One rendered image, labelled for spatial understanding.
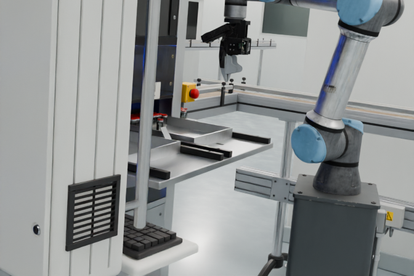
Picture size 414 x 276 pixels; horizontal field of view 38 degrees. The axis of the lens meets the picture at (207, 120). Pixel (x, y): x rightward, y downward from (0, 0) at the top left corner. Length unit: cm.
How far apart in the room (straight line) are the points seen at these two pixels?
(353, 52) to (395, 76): 163
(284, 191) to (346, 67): 134
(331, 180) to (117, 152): 95
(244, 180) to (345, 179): 120
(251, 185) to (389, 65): 98
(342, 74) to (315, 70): 173
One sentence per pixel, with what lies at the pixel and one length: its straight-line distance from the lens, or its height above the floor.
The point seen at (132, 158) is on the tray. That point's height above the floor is 90.
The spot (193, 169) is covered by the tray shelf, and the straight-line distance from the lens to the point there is 165.
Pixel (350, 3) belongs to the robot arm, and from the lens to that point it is 167.
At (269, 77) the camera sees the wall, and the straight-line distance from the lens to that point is 1070.
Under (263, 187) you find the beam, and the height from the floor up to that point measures 48.
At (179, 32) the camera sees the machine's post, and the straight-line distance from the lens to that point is 222.
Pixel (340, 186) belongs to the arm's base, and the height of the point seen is 82.
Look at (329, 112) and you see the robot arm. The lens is 173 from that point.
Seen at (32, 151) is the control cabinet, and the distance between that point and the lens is 103.
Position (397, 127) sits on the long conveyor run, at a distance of 270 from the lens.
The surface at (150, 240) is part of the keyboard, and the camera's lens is 127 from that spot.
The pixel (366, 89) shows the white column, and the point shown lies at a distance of 335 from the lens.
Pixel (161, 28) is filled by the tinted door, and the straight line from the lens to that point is 214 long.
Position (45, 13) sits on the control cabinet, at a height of 128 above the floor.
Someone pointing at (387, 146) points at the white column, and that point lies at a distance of 336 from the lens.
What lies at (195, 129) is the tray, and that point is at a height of 88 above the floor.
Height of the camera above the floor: 130
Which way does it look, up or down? 10 degrees down
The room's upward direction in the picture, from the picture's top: 5 degrees clockwise
